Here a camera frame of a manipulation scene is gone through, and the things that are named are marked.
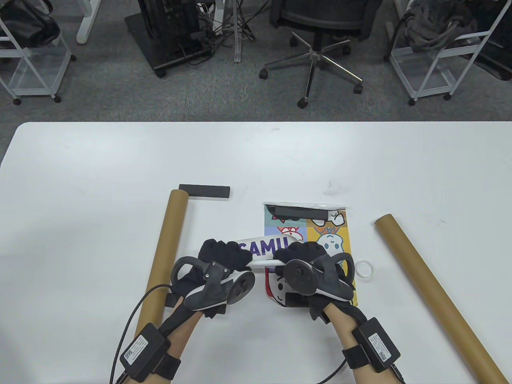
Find person's left hand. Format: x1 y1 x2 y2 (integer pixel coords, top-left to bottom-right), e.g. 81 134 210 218
172 239 253 319

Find person's right hand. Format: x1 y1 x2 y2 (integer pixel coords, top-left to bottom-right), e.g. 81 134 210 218
273 241 368 328

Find grey handheld controller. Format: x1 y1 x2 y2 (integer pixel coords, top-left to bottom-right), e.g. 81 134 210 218
283 253 355 301
171 257 256 312

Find white poster purple lettering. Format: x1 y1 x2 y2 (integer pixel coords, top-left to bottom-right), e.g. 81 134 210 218
237 235 290 269

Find colourful cartoon poster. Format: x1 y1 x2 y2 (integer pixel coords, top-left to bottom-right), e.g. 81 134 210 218
263 202 358 308

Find brown cardboard mailing tube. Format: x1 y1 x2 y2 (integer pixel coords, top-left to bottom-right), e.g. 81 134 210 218
135 189 189 336
374 214 508 384

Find person's left forearm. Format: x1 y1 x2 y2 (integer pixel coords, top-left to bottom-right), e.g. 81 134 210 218
132 308 200 384

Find black wrist sensor box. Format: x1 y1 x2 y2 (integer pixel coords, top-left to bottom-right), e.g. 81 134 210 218
120 323 170 382
352 317 401 373

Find black rolling equipment cart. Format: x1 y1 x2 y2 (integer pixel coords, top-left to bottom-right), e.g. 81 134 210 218
124 0 214 78

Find black office chair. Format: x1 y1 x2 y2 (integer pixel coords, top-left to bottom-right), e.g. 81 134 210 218
259 0 384 109

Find white desk leg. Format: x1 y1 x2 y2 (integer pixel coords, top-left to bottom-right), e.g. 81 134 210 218
76 0 102 44

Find grey bag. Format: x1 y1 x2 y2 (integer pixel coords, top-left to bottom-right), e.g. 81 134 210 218
402 0 478 52

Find black equipment base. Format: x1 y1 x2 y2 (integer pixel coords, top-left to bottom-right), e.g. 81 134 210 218
460 0 512 81

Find black bag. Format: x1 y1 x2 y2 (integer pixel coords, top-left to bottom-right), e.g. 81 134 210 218
0 0 60 49

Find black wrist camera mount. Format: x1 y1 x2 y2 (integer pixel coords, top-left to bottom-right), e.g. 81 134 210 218
309 306 332 325

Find black wrist strap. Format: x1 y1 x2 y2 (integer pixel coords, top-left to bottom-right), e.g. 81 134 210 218
342 346 370 369
154 354 181 380

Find clear acrylic post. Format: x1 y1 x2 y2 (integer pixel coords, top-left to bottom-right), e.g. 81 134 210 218
233 0 244 64

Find white wire cart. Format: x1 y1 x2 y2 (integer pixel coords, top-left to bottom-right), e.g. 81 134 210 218
389 0 512 106
0 15 77 105

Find tangled black cables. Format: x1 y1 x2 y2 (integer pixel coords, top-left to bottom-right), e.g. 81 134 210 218
195 0 276 44

